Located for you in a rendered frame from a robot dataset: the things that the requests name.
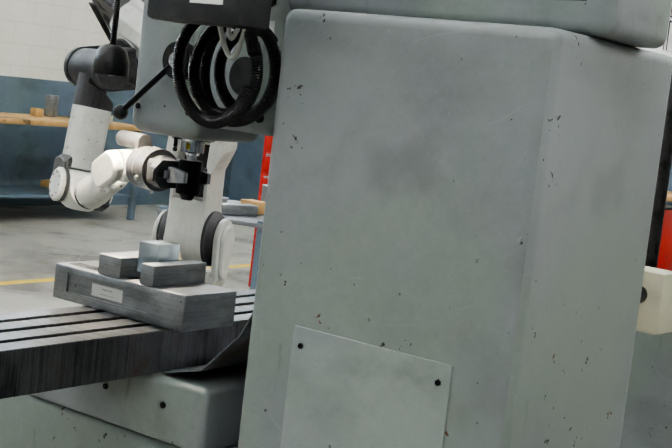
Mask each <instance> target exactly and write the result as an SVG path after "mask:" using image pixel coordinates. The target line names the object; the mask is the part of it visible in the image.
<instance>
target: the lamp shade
mask: <svg viewBox="0 0 672 448"><path fill-rule="evenodd" d="M129 65H130V62H129V58H128V53H127V51H126V50H125V49H124V48H123V47H122V46H119V45H118V44H112V43H109V44H105V45H103V46H101V47H99V48H98V50H97V52H96V54H95V56H94V59H93V68H92V73H99V74H107V75H116V76H125V77H128V75H129Z"/></svg>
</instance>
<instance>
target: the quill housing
mask: <svg viewBox="0 0 672 448"><path fill-rule="evenodd" d="M148 1H149V0H144V10H143V20H142V29H141V39H140V49H139V58H138V68H137V78H136V88H135V94H136V93H137V92H138V91H139V90H140V89H141V88H142V87H143V86H145V85H146V84H147V83H148V82H149V81H150V80H151V79H152V78H153V77H154V76H155V75H156V74H157V73H159V72H160V71H161V70H162V69H163V64H162V59H163V54H164V51H165V49H166V48H167V46H168V45H169V44H170V43H172V42H175V41H176V40H177V37H178V35H179V33H181V32H180V31H181V30H182V28H183V26H184V24H183V23H175V22H169V21H163V20H156V19H151V18H150V17H148V15H147V10H148ZM206 27H207V26H206V25H200V27H198V28H197V29H196V31H195V33H194V34H193V36H192V38H191V39H190V41H189V43H190V44H191V45H193V46H194V45H195V43H196V41H197V39H198V37H200V35H201V33H202V32H203V31H204V29H206ZM173 80H174V79H172V78H170V77H169V76H168V75H167V74H166V75H165V76H164V77H163V78H162V79H161V80H159V81H158V82H157V83H156V84H155V85H154V86H153V87H152V88H151V89H150V90H149V91H148V92H146V93H145V94H144V95H143V96H142V97H141V98H140V99H139V100H138V101H137V102H136V103H135V104H134V107H133V123H134V125H135V126H136V127H137V128H138V129H139V130H141V131H144V132H148V133H155V134H161V135H167V136H173V137H180V138H186V139H192V140H203V141H223V142H242V143H248V142H252V141H254V140H255V139H257V138H258V136H259V134H253V133H246V132H240V131H233V130H226V129H220V128H218V129H209V128H206V127H203V126H201V125H199V124H197V123H196V122H194V121H193V120H192V119H191V118H190V117H189V116H188V114H187V113H186V112H185V111H184V109H183V107H182V105H181V103H180V102H179V101H180V100H178V99H179V98H178V96H177V93H176V91H175V86H174V81H173ZM188 80H189V79H186V81H185V82H186V86H187V88H188V92H189V94H190V96H191V98H192V100H193V101H194V99H193V97H192V94H191V92H190V87H189V84H188V83H189V82H188ZM194 103H195V101H194ZM195 104H196V106H197V107H198V105H197V103H195Z"/></svg>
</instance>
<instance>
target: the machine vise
mask: <svg viewBox="0 0 672 448"><path fill-rule="evenodd" d="M98 267H99V260H95V261H79V262H63V263H56V269H55V279H54V289H53V297H56V298H59V299H63V300H66V301H70V302H74V303H77V304H81V305H84V306H88V307H92V308H95V309H99V310H102V311H106V312H110V313H113V314H117V315H120V316H124V317H127V318H131V319H135V320H138V321H142V322H145V323H149V324H153V325H156V326H160V327H163V328H167V329H171V330H174V331H178V332H189V331H196V330H203V329H211V328H218V327H225V326H232V325H233V321H234V312H235V303H236V294H237V291H235V290H232V289H228V288H224V287H220V286H216V285H212V284H207V283H203V282H204V281H205V274H206V262H202V261H197V260H183V261H168V262H153V263H142V265H141V274H140V277H130V278H115V277H112V276H108V275H104V274H100V273H98Z"/></svg>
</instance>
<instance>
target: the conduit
mask: <svg viewBox="0 0 672 448"><path fill-rule="evenodd" d="M198 27H200V25H195V24H184V26H183V28H182V30H181V31H180V32H181V33H179V35H178V37H177V40H176V41H177V42H175V43H176V44H175V47H174V48H175V49H174V52H173V53H174V54H173V57H172V58H173V60H172V61H173V62H172V66H173V67H172V71H173V72H172V73H173V75H172V76H173V79H174V80H173V81H174V86H175V91H176V93H177V96H178V98H179V99H178V100H180V101H179V102H180V103H181V105H182V107H183V109H184V111H185V112H186V113H187V114H188V116H189V117H190V118H191V119H192V120H193V121H194V122H196V123H197V124H199V125H201V126H203V127H206V128H209V129H218V128H222V127H225V126H228V127H243V126H246V125H250V124H252V122H254V121H256V120H258V118H260V117H262V115H264V114H265V113H266V112H267V111H268V110H269V109H270V108H271V107H272V106H273V104H274V102H275V100H276V98H277V95H278V86H279V77H280V68H281V57H280V56H281V55H280V52H279V47H278V44H277V42H278V38H277V37H276V36H275V34H274V33H273V31H272V30H271V29H270V28H268V29H266V30H264V31H263V30H251V29H246V31H245V32H244V34H245V35H244V37H245V38H244V39H245V41H246V42H245V43H246V47H247V52H248V53H247V54H248V55H249V56H250V57H251V58H250V59H251V60H250V61H251V68H252V69H251V74H250V75H251V76H250V77H251V78H250V80H249V81H250V82H249V85H247V84H243V86H242V89H241V91H240V93H239V95H238V97H237V99H236V101H235V100H234V98H233V97H232V95H231V94H230V92H229V90H228V87H227V85H226V84H227V83H226V81H225V80H226V79H225V78H226V77H225V73H224V72H225V68H226V67H225V66H226V65H225V64H226V62H227V61H226V60H227V57H226V55H225V53H224V51H223V48H222V45H221V46H220V48H219V51H218V53H217V55H216V58H215V59H216V60H215V63H214V64H215V65H214V68H213V69H214V71H213V72H214V73H213V74H214V76H213V77H214V82H215V83H214V84H215V87H216V92H217V94H218V96H219V99H220V101H222V103H223V105H224V106H225V107H226V108H220V107H218V105H217V104H216V102H215V100H214V97H213V95H212V91H211V86H210V74H211V73H210V72H211V71H210V70H211V69H210V68H211V63H212V62H211V61H212V59H213V58H212V57H213V55H214V54H213V53H214V51H215V49H216V48H215V47H217V46H216V45H217V43H218V42H219V40H220V37H219V32H218V27H217V26H207V27H206V29H204V31H203V32H202V33H201V35H200V37H198V39H197V41H196V43H195V45H194V48H192V49H193V50H192V53H191V55H190V60H189V65H188V66H189V67H188V69H189V70H188V79H189V80H188V82H189V83H188V84H189V87H190V92H191V94H192V97H193V99H194V101H195V103H197V105H198V107H200V109H201V110H202V111H203V112H205V114H204V113H203V112H202V111H201V110H199V109H198V107H197V106H196V104H195V103H194V101H193V100H192V98H191V96H190V94H189V92H188V88H187V86H186V82H185V81H186V80H185V78H184V77H185V76H184V75H185V74H184V64H185V63H184V62H185V61H184V60H185V59H184V58H185V53H186V49H187V48H186V47H187V45H188V43H189V41H190V39H191V38H192V36H193V34H194V33H195V31H196V29H197V28H198ZM241 31H242V29H240V31H239V33H238V35H237V37H236V38H235V40H232V41H230V40H229V39H228V37H227V38H225V39H226V43H227V46H228V49H229V51H231V50H232V49H233V48H234V46H235V45H236V44H237V42H238V41H239V38H240V35H241ZM257 36H259V37H261V38H262V40H263V42H264V44H265V47H266V50H267V53H268V56H269V57H268V58H269V60H270V61H269V62H270V63H269V64H270V65H269V66H270V68H269V69H270V70H269V71H270V72H269V73H270V74H269V80H268V83H267V87H266V89H265V92H264V94H263V96H262V98H261V100H260V101H258V103H257V104H256V105H255V106H252V105H253V104H254V103H255V101H256V99H257V96H258V94H259V91H260V88H261V84H262V78H263V77H262V76H263V72H262V71H263V63H264V62H263V59H262V58H263V56H262V55H263V54H262V51H261V47H260V46H261V45H260V42H258V41H259V40H258V37H257Z"/></svg>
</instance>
